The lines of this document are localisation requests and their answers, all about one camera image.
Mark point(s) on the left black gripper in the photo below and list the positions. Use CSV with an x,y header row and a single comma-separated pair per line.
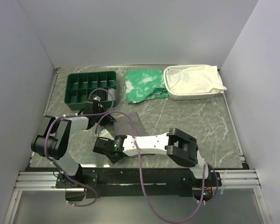
x,y
108,119

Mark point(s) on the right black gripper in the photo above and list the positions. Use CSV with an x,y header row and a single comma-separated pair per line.
x,y
113,160

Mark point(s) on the green compartment organizer tray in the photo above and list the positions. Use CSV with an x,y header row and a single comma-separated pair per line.
x,y
80,86

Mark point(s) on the green white patterned underwear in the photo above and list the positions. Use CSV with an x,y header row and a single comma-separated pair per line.
x,y
141,85

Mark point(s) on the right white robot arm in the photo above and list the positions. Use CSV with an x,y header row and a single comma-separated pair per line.
x,y
179,146

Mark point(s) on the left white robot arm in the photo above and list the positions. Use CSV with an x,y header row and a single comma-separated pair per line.
x,y
52,138

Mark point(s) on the rolled black underwear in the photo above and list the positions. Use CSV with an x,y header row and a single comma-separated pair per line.
x,y
102,94

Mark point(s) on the rolled grey striped underwear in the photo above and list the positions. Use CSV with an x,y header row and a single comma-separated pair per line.
x,y
112,94

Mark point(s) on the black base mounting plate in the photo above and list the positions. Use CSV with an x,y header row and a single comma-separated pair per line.
x,y
107,182

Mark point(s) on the white cloth in basket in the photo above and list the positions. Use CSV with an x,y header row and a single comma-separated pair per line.
x,y
196,79

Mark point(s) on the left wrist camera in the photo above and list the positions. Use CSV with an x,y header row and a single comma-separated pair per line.
x,y
92,106

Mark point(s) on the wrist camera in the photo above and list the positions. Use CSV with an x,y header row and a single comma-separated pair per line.
x,y
92,106
104,134

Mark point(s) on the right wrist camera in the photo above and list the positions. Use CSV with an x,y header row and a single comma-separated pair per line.
x,y
104,134

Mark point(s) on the aluminium frame rail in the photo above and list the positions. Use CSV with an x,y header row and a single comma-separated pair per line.
x,y
35,181

